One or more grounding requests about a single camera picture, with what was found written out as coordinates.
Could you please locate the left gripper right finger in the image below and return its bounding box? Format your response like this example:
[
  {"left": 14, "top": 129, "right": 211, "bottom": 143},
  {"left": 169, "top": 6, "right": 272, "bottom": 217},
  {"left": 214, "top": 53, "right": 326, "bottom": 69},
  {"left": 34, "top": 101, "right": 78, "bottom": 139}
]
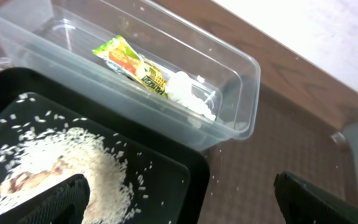
[{"left": 273, "top": 172, "right": 358, "bottom": 224}]

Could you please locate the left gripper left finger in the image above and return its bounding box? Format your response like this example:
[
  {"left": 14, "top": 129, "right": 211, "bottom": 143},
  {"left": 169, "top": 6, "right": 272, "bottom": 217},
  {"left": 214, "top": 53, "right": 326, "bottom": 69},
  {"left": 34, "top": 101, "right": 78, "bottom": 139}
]
[{"left": 0, "top": 174, "right": 90, "bottom": 224}]

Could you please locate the green snack wrapper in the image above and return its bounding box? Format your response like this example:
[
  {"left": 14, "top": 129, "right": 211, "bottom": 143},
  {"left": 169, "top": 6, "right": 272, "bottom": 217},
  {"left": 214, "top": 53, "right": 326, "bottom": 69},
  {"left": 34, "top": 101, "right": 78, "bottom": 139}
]
[{"left": 92, "top": 35, "right": 167, "bottom": 97}]

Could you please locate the white tissue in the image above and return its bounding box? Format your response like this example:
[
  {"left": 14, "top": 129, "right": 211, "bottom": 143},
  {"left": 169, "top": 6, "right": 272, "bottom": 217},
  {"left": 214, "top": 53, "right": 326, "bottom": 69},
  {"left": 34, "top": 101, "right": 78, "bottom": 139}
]
[{"left": 165, "top": 71, "right": 216, "bottom": 121}]

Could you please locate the spilled rice pile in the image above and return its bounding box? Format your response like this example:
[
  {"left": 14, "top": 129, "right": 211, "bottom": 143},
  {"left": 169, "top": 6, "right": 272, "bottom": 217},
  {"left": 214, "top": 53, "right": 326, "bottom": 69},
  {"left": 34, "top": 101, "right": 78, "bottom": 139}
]
[{"left": 0, "top": 92, "right": 150, "bottom": 224}]

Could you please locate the black plastic tray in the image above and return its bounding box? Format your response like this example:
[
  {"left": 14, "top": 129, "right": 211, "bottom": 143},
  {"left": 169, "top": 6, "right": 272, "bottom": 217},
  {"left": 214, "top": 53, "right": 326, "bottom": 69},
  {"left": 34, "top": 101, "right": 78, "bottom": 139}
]
[{"left": 0, "top": 68, "right": 209, "bottom": 223}]

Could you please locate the clear plastic bin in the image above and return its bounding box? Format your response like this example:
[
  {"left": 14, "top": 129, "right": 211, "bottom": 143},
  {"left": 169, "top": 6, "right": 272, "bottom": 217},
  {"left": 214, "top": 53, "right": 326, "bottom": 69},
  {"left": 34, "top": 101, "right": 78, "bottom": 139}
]
[{"left": 0, "top": 0, "right": 261, "bottom": 151}]

